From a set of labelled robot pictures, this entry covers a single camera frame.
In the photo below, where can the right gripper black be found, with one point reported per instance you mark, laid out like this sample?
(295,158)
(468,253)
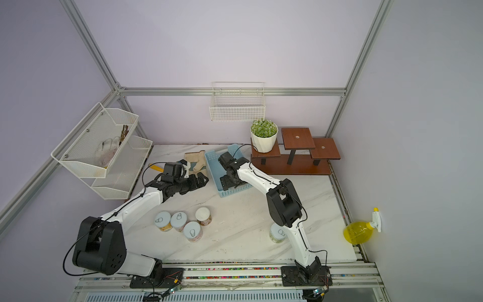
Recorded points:
(227,184)

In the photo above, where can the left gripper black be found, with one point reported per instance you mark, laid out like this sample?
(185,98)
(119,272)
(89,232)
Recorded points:
(194,183)

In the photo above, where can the white lid can orange label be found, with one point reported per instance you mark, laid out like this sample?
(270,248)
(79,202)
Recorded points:
(203,216)

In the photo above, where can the green label can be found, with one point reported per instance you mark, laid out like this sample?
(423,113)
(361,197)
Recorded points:
(277,234)

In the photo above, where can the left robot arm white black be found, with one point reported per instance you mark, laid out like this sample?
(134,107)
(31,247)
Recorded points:
(100,246)

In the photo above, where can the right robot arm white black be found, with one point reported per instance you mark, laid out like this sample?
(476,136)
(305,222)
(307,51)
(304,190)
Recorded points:
(286,210)

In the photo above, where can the beige work gloves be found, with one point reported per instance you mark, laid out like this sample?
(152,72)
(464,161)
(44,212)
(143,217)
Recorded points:
(197,163)

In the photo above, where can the pull-tab can middle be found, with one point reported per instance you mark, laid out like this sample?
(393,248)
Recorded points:
(179,221)

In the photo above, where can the yellow plastic scoop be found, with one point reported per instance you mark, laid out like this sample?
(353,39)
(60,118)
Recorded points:
(156,168)

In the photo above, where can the pull-tab can leftmost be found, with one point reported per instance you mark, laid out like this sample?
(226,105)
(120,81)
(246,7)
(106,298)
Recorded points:
(163,221)

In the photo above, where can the white pot green succulent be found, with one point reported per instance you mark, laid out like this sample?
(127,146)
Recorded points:
(263,135)

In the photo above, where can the brown wooden tiered stand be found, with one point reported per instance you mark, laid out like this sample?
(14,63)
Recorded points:
(307,155)

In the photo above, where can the white mesh two-tier rack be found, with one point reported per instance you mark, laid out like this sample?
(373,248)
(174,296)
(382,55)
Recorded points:
(76,152)

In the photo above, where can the yellow spray bottle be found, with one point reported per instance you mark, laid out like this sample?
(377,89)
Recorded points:
(360,232)

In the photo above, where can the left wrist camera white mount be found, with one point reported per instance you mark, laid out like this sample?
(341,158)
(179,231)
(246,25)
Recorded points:
(185,168)

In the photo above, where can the white wire wall basket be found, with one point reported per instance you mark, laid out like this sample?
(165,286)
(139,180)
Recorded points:
(237,101)

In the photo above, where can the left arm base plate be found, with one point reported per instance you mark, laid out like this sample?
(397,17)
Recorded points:
(161,278)

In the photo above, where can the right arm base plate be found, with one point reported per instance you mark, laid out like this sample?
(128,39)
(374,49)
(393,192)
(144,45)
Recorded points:
(294,276)

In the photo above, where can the aluminium front rail frame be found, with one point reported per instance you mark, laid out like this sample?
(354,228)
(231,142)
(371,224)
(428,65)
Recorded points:
(357,281)

